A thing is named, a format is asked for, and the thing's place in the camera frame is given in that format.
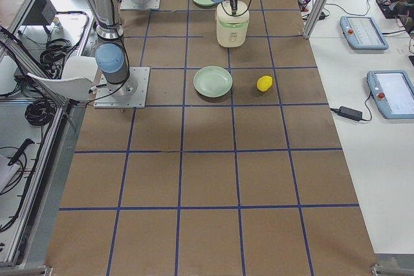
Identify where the green plate near arm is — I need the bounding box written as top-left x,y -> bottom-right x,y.
193,66 -> 233,98
192,0 -> 215,7

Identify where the white rice cooker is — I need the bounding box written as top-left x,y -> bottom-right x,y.
215,1 -> 250,48

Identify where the yellow toy bell pepper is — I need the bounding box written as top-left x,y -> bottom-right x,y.
256,75 -> 273,92

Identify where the far teach pendant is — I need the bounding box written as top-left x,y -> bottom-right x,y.
340,16 -> 389,50

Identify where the teach pendant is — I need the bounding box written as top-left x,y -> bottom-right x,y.
340,16 -> 389,50
367,70 -> 413,119

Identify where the black power brick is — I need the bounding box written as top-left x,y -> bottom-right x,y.
338,106 -> 363,122

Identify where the white chair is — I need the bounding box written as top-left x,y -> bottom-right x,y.
28,56 -> 98,101

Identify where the near teach pendant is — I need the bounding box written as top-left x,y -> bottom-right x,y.
367,70 -> 413,119

